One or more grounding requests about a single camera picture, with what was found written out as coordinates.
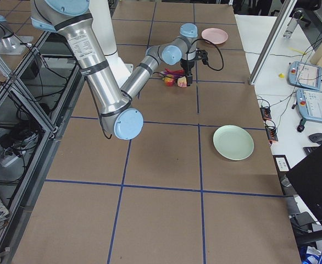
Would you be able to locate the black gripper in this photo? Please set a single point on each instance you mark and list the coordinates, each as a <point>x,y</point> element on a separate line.
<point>187,65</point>

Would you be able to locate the red chili pepper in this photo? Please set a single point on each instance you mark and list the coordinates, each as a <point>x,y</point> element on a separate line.
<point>174,72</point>

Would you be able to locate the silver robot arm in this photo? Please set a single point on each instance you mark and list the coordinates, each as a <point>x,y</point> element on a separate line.
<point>87,27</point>

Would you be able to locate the pale green pink peach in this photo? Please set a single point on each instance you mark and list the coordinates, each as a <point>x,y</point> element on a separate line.
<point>182,82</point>

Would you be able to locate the purple eggplant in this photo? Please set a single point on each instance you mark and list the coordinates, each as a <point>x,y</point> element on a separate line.
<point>166,74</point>

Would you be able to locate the pink plastic plate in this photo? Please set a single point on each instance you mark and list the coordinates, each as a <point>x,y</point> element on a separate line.
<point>215,35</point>

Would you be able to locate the green plastic plate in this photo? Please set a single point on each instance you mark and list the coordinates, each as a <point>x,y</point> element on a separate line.
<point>233,142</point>

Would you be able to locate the brown paper table cover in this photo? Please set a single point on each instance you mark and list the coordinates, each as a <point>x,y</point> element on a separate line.
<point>167,196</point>

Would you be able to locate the plastic water bottle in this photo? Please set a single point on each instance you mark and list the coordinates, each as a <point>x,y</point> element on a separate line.
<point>296,17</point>

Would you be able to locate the blue teach pendant far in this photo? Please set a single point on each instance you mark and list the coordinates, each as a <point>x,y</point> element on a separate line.
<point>304,75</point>

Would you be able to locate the blue teach pendant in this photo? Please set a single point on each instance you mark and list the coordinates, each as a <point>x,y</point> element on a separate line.
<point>304,75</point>
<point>309,103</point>

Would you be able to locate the blue teach pendant near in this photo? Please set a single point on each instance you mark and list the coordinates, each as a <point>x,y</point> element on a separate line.
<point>309,103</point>

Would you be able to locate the black computer mouse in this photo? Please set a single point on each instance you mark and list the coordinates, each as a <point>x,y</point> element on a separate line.
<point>316,138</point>

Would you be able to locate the black laptop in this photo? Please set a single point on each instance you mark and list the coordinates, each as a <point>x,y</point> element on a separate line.
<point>306,179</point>

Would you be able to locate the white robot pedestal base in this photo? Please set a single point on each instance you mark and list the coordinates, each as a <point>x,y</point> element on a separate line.
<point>103,29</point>

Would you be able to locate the aluminium frame post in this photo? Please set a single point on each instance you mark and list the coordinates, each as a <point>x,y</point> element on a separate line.
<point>279,22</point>

